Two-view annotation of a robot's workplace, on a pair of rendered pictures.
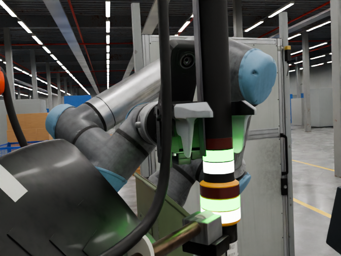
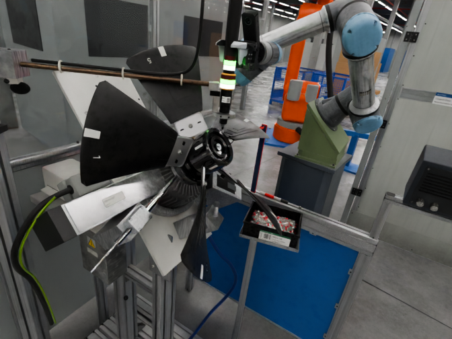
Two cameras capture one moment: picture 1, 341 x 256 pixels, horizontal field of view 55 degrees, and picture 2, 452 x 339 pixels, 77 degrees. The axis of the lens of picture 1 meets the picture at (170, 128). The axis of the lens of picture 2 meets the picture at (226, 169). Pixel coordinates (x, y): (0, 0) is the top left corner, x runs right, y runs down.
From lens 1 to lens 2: 0.74 m
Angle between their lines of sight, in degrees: 51
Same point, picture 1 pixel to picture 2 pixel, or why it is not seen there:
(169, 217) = (310, 124)
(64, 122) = not seen: hidden behind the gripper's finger
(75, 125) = not seen: hidden behind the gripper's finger
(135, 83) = (283, 29)
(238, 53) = (350, 15)
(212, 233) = (211, 87)
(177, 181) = (331, 107)
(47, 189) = (173, 57)
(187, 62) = (247, 21)
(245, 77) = (344, 34)
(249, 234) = not seen: outside the picture
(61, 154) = (185, 50)
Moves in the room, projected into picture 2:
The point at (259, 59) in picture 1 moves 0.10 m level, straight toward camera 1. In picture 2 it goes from (357, 21) to (333, 17)
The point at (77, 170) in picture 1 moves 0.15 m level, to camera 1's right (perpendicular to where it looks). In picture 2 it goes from (187, 56) to (218, 62)
